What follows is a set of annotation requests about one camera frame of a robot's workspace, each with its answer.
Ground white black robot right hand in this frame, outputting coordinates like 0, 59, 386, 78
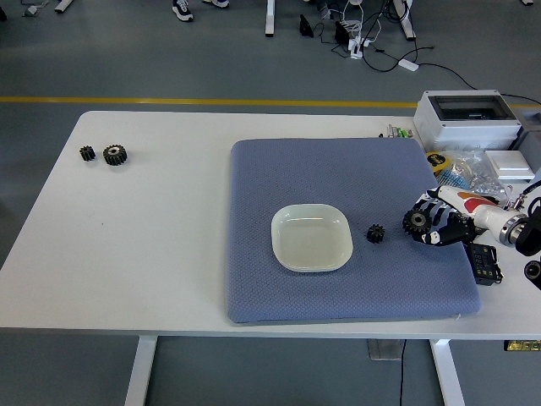
408, 184, 515, 247

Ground large black gear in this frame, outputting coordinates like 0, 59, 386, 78
401, 210, 429, 236
102, 143, 129, 167

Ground bag of metal parts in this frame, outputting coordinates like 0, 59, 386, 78
447, 150, 515, 200

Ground bag of blue parts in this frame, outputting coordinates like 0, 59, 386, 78
437, 162, 473, 190

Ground black digital controller module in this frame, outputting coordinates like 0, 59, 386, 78
464, 243, 506, 287

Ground yellow black tape measure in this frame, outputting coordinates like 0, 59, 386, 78
425, 151, 452, 173

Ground grey metal block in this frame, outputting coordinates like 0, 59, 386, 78
517, 110, 541, 184

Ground green terminal connectors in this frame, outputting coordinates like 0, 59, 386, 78
386, 123, 415, 140

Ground yellow black label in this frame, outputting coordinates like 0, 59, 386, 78
503, 340, 541, 352

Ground blue-grey quilted mat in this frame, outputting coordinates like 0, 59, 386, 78
225, 138, 483, 325

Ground white table leg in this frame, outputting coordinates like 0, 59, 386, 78
429, 339, 466, 406
123, 337, 157, 406

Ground white square dish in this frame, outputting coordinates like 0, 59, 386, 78
270, 203, 354, 274

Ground grey floor plate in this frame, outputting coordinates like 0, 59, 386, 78
366, 339, 402, 361

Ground white power strip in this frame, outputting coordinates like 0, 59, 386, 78
348, 36, 373, 59

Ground black charger block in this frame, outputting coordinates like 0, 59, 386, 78
335, 19, 352, 46

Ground white switch panel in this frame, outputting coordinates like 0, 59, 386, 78
484, 150, 536, 181

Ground grey electrical enclosure box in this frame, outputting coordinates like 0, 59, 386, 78
413, 89, 524, 152

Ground long black floor cable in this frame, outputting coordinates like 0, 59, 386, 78
362, 41, 541, 107

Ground thin black floor cable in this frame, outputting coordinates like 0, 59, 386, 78
398, 339, 407, 406

